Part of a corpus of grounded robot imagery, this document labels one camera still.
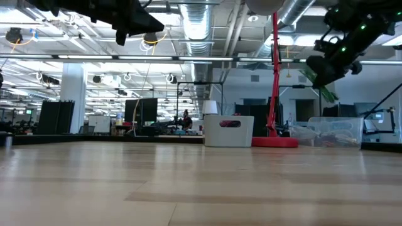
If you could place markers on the black partition panel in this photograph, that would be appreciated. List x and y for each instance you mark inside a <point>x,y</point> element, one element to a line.
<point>55,116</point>

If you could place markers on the white column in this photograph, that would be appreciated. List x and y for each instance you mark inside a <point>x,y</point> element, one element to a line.
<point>73,100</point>

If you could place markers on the black aluminium table frame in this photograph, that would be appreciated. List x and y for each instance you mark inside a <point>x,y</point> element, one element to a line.
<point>94,138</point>

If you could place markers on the black metal stand frame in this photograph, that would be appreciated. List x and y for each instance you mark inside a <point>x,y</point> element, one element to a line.
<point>199,83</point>
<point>300,86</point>

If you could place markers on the black ceiling camera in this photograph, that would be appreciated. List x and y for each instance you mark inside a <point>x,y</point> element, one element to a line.
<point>150,40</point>
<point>14,35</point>

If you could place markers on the clear plastic bin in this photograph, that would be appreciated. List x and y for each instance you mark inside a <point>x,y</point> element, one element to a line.
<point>345,124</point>

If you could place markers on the black cabinet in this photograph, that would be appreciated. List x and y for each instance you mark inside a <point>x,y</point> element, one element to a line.
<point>251,111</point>

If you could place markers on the silver ventilation duct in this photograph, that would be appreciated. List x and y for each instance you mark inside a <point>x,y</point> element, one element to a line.
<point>196,31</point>

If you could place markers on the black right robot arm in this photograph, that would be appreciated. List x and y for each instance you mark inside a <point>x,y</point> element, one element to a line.
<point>370,19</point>

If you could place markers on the person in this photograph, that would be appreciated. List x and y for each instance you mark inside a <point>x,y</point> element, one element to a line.
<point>187,120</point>

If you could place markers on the grey monitor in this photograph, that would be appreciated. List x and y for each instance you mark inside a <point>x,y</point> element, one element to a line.
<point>370,110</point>

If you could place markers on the black boom stand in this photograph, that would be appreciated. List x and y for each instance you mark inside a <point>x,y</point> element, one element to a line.
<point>392,119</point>

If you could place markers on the white opaque plastic bin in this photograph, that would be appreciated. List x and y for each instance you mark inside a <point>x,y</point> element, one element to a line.
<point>227,138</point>

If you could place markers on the red lamp stand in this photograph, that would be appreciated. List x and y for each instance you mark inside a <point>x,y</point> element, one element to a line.
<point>275,94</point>

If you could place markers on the white cabinet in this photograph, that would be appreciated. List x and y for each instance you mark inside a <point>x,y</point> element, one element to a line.
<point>99,124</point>

